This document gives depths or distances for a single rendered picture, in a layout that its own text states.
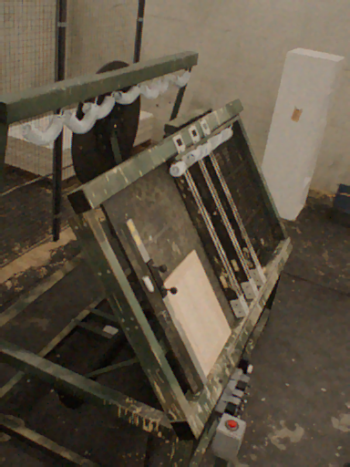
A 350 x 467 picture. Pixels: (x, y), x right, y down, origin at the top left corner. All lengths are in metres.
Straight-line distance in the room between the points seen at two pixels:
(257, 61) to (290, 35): 0.60
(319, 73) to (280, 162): 1.18
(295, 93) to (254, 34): 1.81
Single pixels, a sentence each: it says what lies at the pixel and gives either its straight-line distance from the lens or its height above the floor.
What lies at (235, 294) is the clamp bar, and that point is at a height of 1.05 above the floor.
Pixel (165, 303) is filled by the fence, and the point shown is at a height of 1.32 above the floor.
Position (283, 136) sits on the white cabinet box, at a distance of 6.44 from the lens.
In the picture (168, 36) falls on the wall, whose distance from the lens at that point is 8.40.
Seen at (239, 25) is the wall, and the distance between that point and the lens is 7.93.
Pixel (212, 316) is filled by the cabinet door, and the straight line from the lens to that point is 2.91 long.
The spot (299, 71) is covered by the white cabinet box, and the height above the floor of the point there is 1.86.
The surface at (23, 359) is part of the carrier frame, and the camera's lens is 2.93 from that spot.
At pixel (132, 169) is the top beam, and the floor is 1.89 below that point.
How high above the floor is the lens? 2.80
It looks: 28 degrees down
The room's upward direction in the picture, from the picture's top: 8 degrees clockwise
